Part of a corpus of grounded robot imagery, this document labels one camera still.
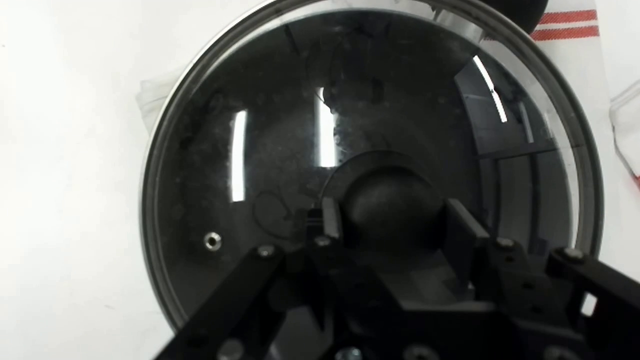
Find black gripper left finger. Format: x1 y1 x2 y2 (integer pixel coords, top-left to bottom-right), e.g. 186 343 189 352
156 197 401 360

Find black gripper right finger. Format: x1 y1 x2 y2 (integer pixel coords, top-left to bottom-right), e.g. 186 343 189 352
437 197 640 360

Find glass lid with black knob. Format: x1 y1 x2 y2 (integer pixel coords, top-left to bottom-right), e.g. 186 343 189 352
138 0 605 336

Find white towel double red stripes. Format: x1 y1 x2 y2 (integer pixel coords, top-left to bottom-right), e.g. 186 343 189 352
511 0 605 76

